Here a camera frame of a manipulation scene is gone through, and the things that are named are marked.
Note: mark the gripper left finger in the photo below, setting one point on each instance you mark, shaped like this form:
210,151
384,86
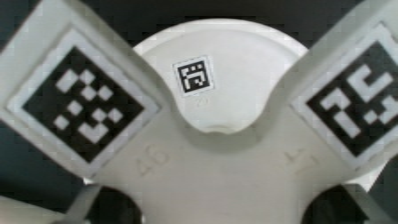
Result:
102,207

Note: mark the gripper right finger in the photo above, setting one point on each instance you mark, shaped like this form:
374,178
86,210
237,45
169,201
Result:
345,206

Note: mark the white cross-shaped table base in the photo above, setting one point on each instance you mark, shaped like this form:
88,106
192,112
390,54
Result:
88,104

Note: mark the white round table top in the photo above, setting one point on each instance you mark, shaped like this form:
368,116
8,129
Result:
221,58

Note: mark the white marker plate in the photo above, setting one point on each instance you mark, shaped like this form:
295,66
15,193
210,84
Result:
20,213

